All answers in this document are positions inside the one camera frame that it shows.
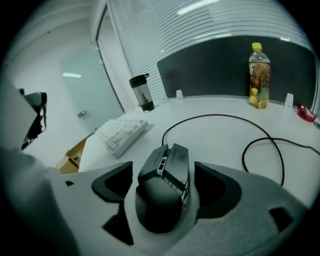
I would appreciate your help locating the frosted glass door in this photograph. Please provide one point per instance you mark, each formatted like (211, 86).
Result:
(92, 92)

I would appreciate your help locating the black computer mouse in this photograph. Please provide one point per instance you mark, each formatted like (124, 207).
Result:
(160, 200)

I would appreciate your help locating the white keyboard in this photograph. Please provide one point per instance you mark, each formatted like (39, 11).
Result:
(120, 132)

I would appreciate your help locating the red plastic wrapper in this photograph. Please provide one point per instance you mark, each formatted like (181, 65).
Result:
(306, 113)

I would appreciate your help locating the yellow capped tea bottle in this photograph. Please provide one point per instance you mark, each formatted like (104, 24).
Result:
(260, 75)

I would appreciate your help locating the dark grey desk partition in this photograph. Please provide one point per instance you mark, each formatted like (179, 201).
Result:
(212, 72)

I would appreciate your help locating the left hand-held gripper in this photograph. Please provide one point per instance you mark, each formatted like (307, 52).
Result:
(15, 117)

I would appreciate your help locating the cardboard box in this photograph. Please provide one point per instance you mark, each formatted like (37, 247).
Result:
(72, 157)

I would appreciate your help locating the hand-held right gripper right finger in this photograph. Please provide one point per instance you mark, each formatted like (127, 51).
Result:
(250, 205)

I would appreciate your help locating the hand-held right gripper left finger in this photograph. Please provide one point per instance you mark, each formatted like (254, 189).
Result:
(82, 190)

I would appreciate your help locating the black lidded clear tumbler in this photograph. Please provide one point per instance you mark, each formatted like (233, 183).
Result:
(141, 92)

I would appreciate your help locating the white partition bracket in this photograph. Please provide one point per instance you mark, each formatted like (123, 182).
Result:
(288, 100)
(179, 95)

